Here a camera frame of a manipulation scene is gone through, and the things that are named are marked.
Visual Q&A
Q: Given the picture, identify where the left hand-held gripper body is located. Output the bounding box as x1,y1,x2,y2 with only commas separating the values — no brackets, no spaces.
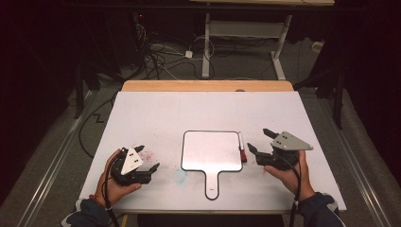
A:
110,147,153,186

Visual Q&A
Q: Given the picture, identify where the wooden table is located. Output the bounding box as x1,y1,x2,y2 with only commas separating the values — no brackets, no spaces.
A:
121,79,295,93

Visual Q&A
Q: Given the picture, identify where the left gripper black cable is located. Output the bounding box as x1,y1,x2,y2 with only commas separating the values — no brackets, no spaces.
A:
101,154,121,227

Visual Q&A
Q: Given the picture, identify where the person's right hand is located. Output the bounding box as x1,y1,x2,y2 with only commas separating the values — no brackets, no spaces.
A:
263,149,317,202

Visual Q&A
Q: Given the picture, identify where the red whiteboard marker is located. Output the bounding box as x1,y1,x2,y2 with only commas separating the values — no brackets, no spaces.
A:
236,131,249,164

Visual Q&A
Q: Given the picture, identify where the metal floor rail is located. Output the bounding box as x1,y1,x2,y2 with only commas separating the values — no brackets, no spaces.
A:
13,90,97,227
316,94,393,227

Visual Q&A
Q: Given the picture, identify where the large white cover board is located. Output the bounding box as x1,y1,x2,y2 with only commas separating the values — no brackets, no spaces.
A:
78,90,348,213

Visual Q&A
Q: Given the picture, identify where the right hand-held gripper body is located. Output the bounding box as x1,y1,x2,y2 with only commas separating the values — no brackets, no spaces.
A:
254,130,315,172

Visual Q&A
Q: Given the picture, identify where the white metal desk frame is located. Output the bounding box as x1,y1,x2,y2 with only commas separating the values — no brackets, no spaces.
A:
188,0,336,80

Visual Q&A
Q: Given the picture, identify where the tangle of floor cables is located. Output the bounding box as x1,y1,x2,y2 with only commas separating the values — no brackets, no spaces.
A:
124,22,237,81

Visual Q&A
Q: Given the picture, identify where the long black floor cable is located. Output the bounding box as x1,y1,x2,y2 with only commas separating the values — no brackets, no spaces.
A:
78,91,120,159

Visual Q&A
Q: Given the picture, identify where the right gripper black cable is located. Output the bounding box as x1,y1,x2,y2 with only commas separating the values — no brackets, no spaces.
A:
276,153,303,227

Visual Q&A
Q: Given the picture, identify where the black stand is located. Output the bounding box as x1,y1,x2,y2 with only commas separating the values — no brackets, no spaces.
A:
73,60,127,121
293,60,346,131

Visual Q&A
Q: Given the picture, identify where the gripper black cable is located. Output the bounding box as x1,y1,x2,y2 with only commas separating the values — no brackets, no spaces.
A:
276,153,303,227
101,154,121,227

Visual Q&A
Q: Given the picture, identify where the small whiteboard with handle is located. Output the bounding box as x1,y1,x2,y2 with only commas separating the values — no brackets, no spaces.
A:
181,130,244,201

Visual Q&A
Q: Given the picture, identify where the person's left hand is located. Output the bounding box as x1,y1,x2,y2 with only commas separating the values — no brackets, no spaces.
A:
93,148,144,208

